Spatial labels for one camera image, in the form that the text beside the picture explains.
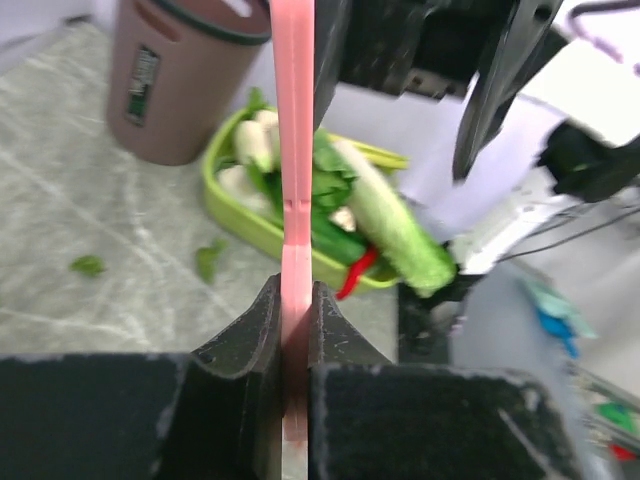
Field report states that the beige mushroom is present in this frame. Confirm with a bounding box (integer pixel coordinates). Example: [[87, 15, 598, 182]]
[[329, 206, 357, 232]]

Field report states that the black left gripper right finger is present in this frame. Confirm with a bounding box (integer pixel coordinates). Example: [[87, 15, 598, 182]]
[[308, 282, 583, 479]]

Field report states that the dark green leafy vegetable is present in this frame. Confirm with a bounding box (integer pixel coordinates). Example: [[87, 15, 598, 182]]
[[239, 87, 367, 265]]

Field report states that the pink hand brush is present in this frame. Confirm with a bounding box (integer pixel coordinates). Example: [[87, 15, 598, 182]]
[[271, 0, 315, 442]]

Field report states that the brown plastic trash bin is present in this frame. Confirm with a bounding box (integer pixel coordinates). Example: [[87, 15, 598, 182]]
[[106, 0, 271, 166]]

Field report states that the white green cabbage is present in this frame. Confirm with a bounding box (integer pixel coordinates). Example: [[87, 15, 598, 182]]
[[333, 140, 457, 298]]

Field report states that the red chili pepper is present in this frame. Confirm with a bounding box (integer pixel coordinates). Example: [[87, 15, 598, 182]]
[[335, 246, 378, 301]]

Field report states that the white radish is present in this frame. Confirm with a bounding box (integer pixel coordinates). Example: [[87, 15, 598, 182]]
[[233, 109, 279, 173]]

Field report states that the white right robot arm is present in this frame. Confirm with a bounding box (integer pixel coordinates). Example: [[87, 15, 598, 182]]
[[314, 1, 639, 203]]

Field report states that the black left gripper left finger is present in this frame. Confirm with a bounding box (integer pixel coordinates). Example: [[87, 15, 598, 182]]
[[1, 276, 282, 479]]

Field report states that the green paper scrap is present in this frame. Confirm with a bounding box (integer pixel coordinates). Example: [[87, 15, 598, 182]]
[[194, 238, 227, 284], [69, 255, 106, 278]]

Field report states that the green plastic vegetable basket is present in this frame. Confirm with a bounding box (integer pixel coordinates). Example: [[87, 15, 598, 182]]
[[201, 107, 409, 294]]

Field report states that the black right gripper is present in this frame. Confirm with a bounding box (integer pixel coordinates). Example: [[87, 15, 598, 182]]
[[314, 1, 562, 181]]

